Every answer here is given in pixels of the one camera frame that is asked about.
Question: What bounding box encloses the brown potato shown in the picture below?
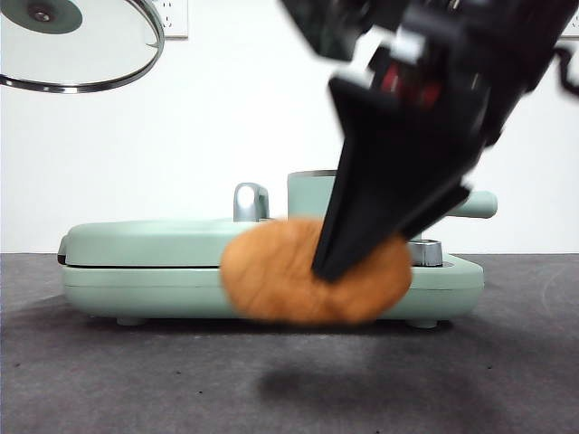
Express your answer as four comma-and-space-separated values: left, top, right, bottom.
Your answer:
220, 217, 413, 326

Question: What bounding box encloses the glass lid with green knob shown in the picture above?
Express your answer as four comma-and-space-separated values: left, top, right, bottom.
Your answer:
0, 0, 166, 95

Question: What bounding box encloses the mint green steamer pot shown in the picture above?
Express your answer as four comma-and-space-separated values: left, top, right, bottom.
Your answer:
287, 169, 500, 248

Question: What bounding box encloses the silver control dial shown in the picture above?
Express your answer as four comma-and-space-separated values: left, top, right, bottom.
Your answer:
406, 239, 442, 267

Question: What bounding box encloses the mint green griddle cover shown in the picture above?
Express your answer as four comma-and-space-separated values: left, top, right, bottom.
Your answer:
57, 215, 280, 269

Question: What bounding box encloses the mint green cooker base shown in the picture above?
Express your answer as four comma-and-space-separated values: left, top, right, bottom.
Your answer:
61, 241, 485, 327

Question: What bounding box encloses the silver griddle cover handle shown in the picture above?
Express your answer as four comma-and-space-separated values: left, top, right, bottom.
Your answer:
232, 182, 271, 222

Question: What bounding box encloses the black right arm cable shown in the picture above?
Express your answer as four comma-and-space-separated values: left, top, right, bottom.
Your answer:
554, 44, 579, 99

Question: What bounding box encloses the white wall socket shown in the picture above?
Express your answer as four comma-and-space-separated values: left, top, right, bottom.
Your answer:
151, 0, 190, 41

